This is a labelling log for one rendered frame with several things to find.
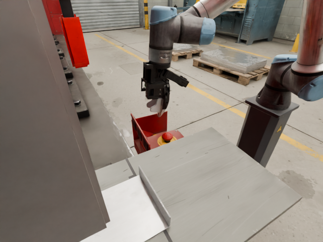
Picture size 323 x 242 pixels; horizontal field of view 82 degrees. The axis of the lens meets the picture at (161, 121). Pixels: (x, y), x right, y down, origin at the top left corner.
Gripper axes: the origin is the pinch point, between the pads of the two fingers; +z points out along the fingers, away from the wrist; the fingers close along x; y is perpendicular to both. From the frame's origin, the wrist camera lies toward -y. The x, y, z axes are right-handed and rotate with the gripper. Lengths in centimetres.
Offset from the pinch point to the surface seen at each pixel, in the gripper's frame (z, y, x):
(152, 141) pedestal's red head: 6.4, 6.5, 7.9
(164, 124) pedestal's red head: 8.8, -4.5, -4.4
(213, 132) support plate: -15.9, 5.2, 33.6
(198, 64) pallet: 60, -193, -242
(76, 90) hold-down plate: -4.2, 28.4, -19.0
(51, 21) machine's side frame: -12, 41, -172
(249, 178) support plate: -15.7, 7.1, 44.7
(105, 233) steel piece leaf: -14, 28, 44
